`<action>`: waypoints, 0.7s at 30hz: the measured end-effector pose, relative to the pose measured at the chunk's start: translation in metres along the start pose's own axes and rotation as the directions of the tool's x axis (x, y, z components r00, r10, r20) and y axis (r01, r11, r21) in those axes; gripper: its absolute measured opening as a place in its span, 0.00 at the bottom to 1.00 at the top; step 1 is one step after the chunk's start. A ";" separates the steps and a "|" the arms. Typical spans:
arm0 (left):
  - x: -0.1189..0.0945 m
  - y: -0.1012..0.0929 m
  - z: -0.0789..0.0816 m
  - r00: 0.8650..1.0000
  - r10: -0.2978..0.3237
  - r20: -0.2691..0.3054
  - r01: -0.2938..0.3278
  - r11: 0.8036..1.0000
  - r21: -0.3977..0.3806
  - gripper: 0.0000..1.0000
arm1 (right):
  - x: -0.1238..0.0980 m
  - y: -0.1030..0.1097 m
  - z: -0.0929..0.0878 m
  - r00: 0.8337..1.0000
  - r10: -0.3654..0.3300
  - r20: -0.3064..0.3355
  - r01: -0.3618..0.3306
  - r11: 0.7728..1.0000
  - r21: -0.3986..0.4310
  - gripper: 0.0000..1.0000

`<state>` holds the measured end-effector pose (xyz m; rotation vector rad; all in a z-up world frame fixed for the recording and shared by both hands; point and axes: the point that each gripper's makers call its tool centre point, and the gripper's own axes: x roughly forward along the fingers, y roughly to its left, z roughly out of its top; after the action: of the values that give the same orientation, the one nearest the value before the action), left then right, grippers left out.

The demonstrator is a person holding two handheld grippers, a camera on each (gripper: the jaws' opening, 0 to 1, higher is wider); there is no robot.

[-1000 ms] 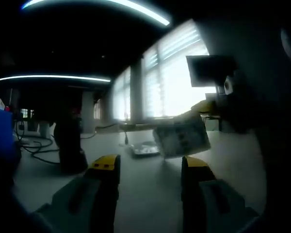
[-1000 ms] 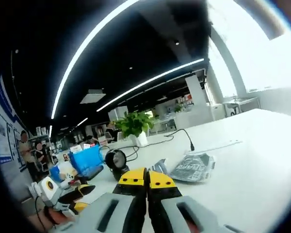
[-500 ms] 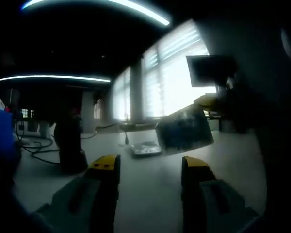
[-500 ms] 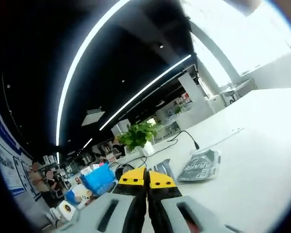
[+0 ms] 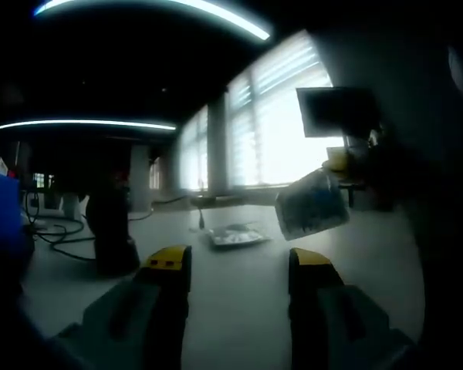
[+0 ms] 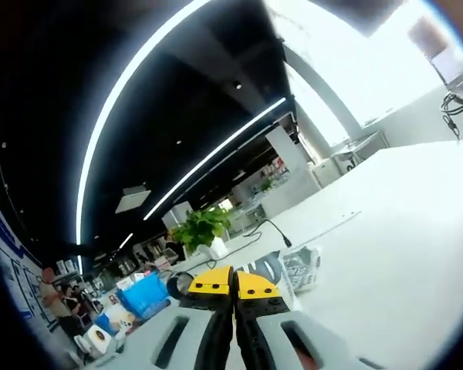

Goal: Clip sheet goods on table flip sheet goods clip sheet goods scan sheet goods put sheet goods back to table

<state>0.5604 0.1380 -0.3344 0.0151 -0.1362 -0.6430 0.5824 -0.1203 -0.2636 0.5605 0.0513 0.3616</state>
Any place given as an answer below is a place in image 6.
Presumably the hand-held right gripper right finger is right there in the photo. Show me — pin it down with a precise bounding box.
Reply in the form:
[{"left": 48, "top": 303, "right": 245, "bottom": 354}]
[{"left": 233, "top": 269, "right": 390, "bottom": 370}]

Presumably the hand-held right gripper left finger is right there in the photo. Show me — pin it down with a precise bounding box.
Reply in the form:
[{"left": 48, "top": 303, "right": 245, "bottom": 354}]
[{"left": 100, "top": 264, "right": 238, "bottom": 370}]

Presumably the white yellow box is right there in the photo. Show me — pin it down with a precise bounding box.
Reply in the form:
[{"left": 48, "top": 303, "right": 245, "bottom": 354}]
[{"left": 94, "top": 306, "right": 138, "bottom": 336}]

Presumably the black barcode scanner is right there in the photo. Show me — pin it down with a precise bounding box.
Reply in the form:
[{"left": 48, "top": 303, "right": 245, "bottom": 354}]
[{"left": 165, "top": 271, "right": 198, "bottom": 305}]

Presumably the white plant pot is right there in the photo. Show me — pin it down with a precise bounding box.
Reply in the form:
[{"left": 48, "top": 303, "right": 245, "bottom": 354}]
[{"left": 208, "top": 237, "right": 229, "bottom": 260}]

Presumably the blue plastic crate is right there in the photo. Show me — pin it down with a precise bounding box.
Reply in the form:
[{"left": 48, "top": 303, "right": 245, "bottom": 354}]
[{"left": 115, "top": 269, "right": 170, "bottom": 321}]

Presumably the green potted plant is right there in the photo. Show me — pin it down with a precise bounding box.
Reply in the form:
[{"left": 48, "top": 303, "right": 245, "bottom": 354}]
[{"left": 169, "top": 207, "right": 232, "bottom": 255}]

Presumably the white table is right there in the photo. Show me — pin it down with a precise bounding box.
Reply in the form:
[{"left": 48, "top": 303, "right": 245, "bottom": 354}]
[{"left": 61, "top": 138, "right": 463, "bottom": 370}]

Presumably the white desk partition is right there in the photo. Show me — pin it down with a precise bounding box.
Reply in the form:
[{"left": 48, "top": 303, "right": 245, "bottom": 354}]
[{"left": 262, "top": 169, "right": 323, "bottom": 217}]

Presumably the white power strip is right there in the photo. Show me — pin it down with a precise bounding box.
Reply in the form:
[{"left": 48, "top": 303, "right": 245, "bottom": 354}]
[{"left": 292, "top": 210, "right": 363, "bottom": 242}]

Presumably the ceiling air conditioner unit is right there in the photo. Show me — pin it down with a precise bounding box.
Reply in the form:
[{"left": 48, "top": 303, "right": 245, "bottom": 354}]
[{"left": 114, "top": 185, "right": 152, "bottom": 215}]

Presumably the white sink unit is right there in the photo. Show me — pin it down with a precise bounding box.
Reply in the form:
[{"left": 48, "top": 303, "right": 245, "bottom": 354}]
[{"left": 330, "top": 129, "right": 390, "bottom": 170}]

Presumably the straight ceiling light strip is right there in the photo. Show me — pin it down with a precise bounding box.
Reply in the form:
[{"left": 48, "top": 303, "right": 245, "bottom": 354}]
[{"left": 143, "top": 96, "right": 287, "bottom": 221}]

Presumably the long curved ceiling light strip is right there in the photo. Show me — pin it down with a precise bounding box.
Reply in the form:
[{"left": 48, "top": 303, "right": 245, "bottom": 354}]
[{"left": 76, "top": 0, "right": 217, "bottom": 246}]

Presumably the laptop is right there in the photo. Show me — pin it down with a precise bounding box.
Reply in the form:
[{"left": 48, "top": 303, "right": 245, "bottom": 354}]
[{"left": 407, "top": 15, "right": 463, "bottom": 88}]

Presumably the black monitor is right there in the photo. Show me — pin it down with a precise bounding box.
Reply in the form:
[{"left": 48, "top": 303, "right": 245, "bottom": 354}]
[{"left": 318, "top": 0, "right": 408, "bottom": 38}]

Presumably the black plug with cable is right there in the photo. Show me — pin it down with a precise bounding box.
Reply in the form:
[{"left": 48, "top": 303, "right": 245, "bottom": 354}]
[{"left": 242, "top": 218, "right": 293, "bottom": 248}]

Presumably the blue white wall poster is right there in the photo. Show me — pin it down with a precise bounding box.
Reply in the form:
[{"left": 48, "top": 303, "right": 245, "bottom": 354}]
[{"left": 0, "top": 200, "right": 59, "bottom": 332}]

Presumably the coiled black cable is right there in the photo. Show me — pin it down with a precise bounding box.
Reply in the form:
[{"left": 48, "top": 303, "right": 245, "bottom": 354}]
[{"left": 441, "top": 90, "right": 463, "bottom": 140}]

